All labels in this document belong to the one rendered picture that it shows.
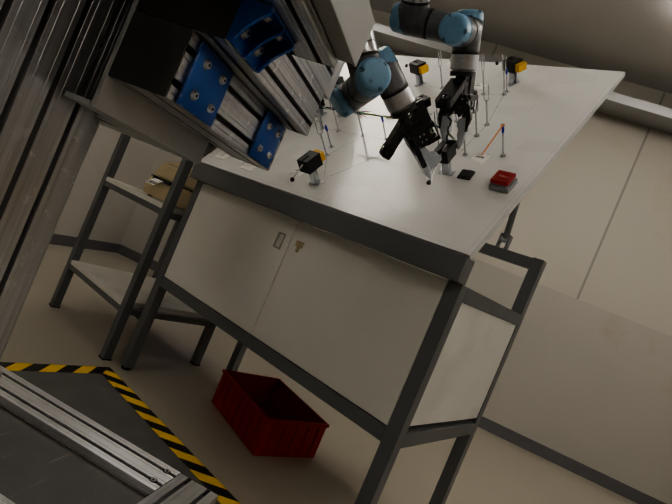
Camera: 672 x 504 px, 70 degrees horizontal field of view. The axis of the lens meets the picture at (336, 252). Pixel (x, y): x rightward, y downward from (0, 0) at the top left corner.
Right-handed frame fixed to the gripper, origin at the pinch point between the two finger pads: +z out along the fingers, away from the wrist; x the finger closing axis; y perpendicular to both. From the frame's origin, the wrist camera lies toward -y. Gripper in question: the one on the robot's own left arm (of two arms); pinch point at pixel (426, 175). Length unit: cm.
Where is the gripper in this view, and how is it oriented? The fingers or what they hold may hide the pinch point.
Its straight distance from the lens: 135.9
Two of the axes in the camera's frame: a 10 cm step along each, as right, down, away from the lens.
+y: 8.7, -4.7, -1.5
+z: 4.9, 7.7, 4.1
